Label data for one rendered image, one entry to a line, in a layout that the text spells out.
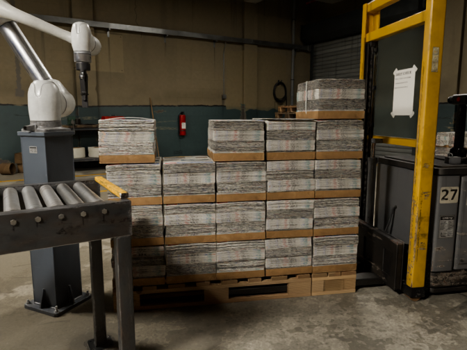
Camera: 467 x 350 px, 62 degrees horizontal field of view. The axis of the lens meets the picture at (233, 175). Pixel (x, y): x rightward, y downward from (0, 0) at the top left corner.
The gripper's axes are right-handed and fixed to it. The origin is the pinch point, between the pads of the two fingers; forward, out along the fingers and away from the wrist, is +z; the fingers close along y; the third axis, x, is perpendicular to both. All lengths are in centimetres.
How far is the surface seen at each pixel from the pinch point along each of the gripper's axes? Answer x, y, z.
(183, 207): -52, -20, 58
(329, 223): -138, -20, 71
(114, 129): -17.1, -19.2, 15.0
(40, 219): -4, -107, 39
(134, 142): -26.9, -18.2, 22.1
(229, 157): -78, -19, 31
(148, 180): -34, -20, 43
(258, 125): -94, -19, 13
